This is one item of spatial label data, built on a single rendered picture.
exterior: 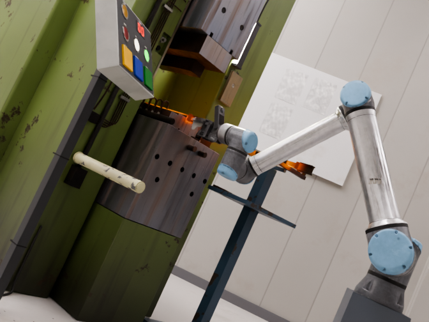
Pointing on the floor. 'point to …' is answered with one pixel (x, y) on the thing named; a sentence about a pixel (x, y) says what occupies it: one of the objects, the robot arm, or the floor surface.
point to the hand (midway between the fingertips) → (195, 119)
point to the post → (50, 179)
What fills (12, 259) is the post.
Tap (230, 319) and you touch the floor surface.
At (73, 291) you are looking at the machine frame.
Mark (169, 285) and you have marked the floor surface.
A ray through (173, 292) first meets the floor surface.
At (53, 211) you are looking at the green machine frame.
